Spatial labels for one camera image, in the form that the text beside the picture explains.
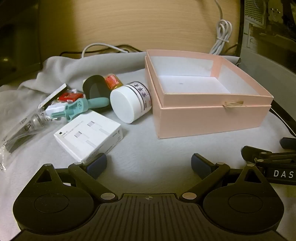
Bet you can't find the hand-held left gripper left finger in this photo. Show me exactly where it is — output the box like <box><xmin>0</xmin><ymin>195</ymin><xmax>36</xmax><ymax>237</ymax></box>
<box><xmin>35</xmin><ymin>153</ymin><xmax>118</xmax><ymax>202</ymax></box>

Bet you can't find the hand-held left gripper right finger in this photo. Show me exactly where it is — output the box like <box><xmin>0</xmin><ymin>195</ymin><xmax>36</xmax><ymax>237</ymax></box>
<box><xmin>181</xmin><ymin>153</ymin><xmax>263</xmax><ymax>202</ymax></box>

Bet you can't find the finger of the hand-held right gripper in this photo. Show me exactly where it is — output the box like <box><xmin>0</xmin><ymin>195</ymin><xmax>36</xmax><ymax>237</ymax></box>
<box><xmin>279</xmin><ymin>137</ymin><xmax>296</xmax><ymax>149</ymax></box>
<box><xmin>241</xmin><ymin>146</ymin><xmax>296</xmax><ymax>168</ymax></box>

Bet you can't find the white cable box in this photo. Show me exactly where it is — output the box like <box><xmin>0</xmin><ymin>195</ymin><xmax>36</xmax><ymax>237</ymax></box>
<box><xmin>54</xmin><ymin>110</ymin><xmax>122</xmax><ymax>163</ymax></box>

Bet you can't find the pink cardboard box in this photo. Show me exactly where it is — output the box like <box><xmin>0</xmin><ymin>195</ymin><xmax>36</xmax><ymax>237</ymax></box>
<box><xmin>145</xmin><ymin>49</ymin><xmax>274</xmax><ymax>139</ymax></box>

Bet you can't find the teal handheld tool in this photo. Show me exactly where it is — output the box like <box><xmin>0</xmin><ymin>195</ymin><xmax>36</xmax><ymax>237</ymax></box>
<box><xmin>47</xmin><ymin>97</ymin><xmax>110</xmax><ymax>122</ymax></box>

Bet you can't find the white round jar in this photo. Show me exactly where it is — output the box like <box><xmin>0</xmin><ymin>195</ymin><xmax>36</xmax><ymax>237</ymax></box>
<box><xmin>110</xmin><ymin>81</ymin><xmax>153</xmax><ymax>124</ymax></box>

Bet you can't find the grey blanket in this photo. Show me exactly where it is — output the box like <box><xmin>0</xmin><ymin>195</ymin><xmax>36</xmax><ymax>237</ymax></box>
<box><xmin>0</xmin><ymin>50</ymin><xmax>296</xmax><ymax>232</ymax></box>

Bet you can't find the small red packet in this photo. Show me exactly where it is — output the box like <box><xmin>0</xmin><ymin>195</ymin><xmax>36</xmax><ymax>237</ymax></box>
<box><xmin>57</xmin><ymin>93</ymin><xmax>84</xmax><ymax>103</ymax></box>

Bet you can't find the black oval case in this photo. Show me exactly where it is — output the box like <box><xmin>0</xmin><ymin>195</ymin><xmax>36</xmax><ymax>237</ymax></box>
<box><xmin>83</xmin><ymin>75</ymin><xmax>111</xmax><ymax>102</ymax></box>

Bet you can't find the small orange bottle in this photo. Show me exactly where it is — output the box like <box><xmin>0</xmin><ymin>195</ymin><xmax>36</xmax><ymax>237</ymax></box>
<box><xmin>104</xmin><ymin>73</ymin><xmax>123</xmax><ymax>90</ymax></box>

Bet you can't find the clear plastic bag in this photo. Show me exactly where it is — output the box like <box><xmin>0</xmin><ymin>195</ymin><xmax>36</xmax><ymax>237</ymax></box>
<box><xmin>0</xmin><ymin>83</ymin><xmax>67</xmax><ymax>172</ymax></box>

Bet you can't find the computer case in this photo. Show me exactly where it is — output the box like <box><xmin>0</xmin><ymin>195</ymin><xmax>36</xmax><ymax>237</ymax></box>
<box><xmin>239</xmin><ymin>0</ymin><xmax>296</xmax><ymax>77</ymax></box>

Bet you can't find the dark furniture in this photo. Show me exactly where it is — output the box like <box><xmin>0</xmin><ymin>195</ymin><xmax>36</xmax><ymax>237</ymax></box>
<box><xmin>0</xmin><ymin>0</ymin><xmax>44</xmax><ymax>86</ymax></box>

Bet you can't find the black cable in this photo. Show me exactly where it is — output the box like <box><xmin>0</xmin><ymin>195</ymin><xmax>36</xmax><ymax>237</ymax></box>
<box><xmin>269</xmin><ymin>102</ymin><xmax>296</xmax><ymax>137</ymax></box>
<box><xmin>60</xmin><ymin>44</ymin><xmax>148</xmax><ymax>57</ymax></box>

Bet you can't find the thin white cable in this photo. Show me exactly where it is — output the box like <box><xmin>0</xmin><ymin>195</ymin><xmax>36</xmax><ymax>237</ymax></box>
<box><xmin>81</xmin><ymin>43</ymin><xmax>127</xmax><ymax>58</ymax></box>

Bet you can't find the coiled white cable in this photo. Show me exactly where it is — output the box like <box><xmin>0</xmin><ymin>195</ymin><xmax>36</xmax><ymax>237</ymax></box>
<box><xmin>209</xmin><ymin>0</ymin><xmax>233</xmax><ymax>55</ymax></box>

